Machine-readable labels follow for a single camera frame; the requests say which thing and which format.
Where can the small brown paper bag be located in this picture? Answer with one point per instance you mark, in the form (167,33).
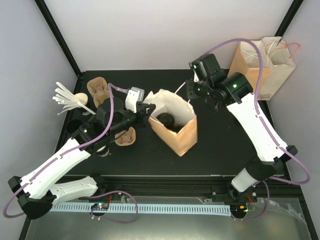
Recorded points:
(183,113)

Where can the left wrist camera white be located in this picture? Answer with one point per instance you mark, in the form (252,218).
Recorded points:
(135,95)

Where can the stack of paper cups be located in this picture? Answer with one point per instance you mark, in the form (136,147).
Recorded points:
(103,152)

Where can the white paper bag orange handle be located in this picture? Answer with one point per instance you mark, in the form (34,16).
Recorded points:
(279,58)

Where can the stack of pulp cup carriers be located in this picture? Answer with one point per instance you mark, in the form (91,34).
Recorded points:
(98,89)

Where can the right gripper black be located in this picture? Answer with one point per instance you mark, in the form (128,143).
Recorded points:
(191,93)

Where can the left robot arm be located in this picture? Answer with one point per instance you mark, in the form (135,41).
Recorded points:
(39,191)

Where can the cup holding straws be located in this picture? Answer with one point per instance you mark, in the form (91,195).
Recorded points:
(82,97)

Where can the large brown paper bag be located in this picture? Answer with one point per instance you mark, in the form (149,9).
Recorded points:
(246,62)

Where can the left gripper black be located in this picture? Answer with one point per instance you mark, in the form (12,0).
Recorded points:
(143,114)

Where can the black paper coffee cup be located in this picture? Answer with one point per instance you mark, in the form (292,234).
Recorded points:
(166,119)

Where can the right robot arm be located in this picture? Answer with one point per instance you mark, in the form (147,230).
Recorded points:
(234,91)

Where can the light blue cable duct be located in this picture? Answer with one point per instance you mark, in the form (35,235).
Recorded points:
(143,208)

